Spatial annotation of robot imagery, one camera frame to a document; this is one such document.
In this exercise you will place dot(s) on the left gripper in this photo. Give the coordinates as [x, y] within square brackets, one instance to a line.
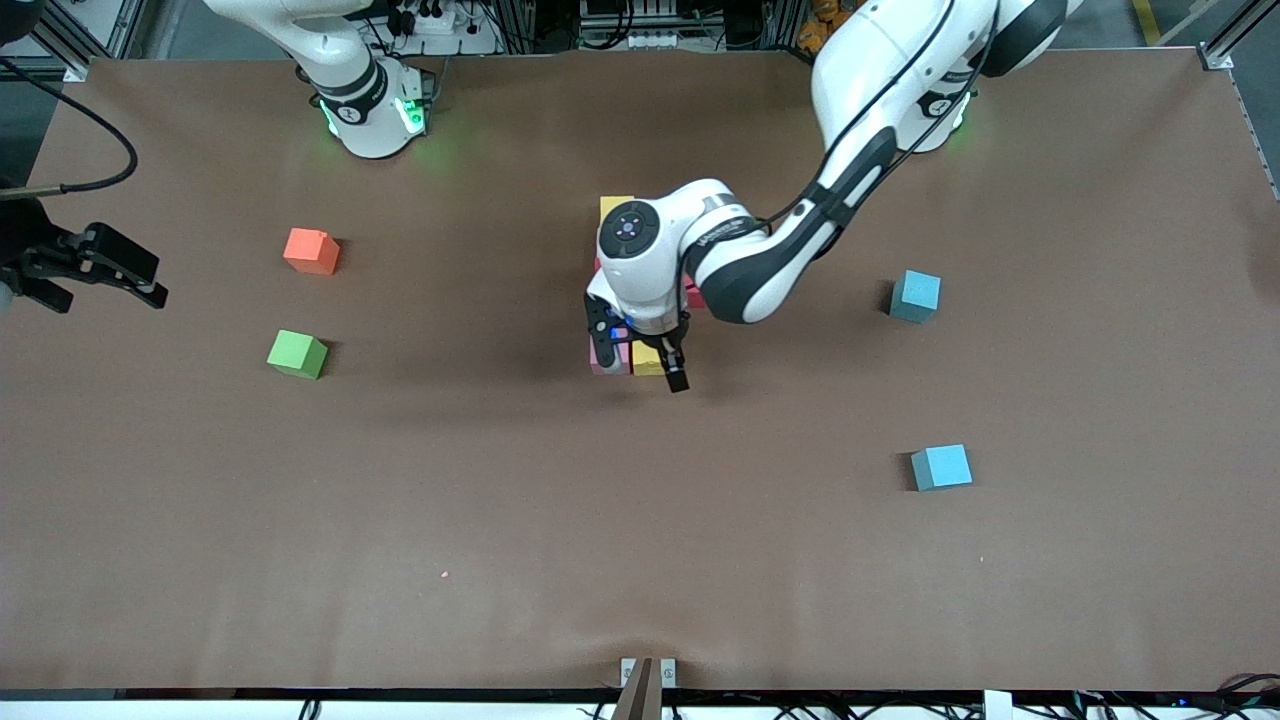
[672, 352]

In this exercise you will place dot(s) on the yellow foam block chipped corner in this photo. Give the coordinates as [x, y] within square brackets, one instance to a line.
[648, 360]

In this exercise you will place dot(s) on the blue foam block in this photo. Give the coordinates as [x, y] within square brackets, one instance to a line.
[942, 468]
[916, 296]

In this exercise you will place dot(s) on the orange foam block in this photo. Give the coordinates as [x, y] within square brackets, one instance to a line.
[310, 252]

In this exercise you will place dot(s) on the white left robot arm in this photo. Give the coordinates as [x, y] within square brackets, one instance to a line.
[880, 90]

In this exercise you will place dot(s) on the white table edge strip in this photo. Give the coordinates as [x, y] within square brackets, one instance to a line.
[200, 711]

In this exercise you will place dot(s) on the small metal bracket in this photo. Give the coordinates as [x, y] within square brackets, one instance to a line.
[668, 672]

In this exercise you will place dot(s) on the pink foam block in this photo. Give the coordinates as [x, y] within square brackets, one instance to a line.
[603, 365]

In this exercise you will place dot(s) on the table cover sheet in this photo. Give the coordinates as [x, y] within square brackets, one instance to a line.
[640, 560]

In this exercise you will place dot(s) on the grey metal rack device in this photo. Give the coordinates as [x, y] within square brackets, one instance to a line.
[630, 25]

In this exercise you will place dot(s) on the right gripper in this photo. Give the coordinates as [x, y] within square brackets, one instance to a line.
[28, 250]

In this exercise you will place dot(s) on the aluminium table edge rail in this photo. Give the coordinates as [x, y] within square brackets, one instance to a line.
[1265, 140]

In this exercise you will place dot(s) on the red foam block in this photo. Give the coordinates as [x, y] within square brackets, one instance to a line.
[695, 298]

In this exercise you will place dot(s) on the yellow foam block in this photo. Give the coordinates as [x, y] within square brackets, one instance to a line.
[615, 204]

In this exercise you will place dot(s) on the green foam block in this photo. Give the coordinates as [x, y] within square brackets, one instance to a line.
[296, 354]

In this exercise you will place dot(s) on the pile of orange objects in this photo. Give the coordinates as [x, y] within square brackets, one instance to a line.
[822, 30]

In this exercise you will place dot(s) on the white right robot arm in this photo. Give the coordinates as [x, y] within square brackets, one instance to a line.
[360, 100]

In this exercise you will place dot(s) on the aluminium frame profile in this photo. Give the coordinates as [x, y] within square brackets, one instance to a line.
[1232, 25]
[70, 45]

